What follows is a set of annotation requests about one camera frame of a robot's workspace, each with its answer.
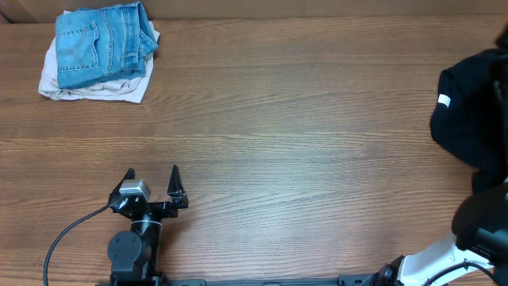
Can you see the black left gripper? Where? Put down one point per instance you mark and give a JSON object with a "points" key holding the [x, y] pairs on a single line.
{"points": [[177, 195]]}

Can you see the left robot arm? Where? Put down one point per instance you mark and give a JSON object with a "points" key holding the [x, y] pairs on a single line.
{"points": [[134, 253]]}

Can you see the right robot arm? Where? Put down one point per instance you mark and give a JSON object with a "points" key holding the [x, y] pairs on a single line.
{"points": [[477, 242]]}

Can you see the folded white cloth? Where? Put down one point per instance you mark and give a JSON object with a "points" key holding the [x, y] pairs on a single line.
{"points": [[131, 90]]}

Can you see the folded blue denim jeans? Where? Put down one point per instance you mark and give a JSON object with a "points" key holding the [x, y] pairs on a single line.
{"points": [[96, 46]]}

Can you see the black garment pile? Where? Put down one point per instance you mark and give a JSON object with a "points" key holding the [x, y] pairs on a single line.
{"points": [[470, 117]]}

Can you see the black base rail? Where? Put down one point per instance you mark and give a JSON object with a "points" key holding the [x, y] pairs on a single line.
{"points": [[342, 280]]}

